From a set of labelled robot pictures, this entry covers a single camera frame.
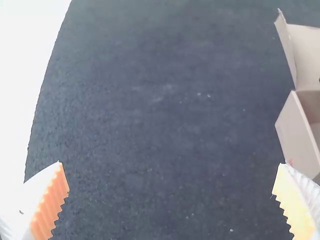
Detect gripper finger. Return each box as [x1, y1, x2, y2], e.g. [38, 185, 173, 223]
[0, 160, 70, 240]
[271, 162, 320, 240]

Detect cardboard box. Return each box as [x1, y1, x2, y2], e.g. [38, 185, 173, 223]
[273, 8, 320, 187]

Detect black mat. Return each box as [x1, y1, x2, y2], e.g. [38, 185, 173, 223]
[23, 0, 320, 240]

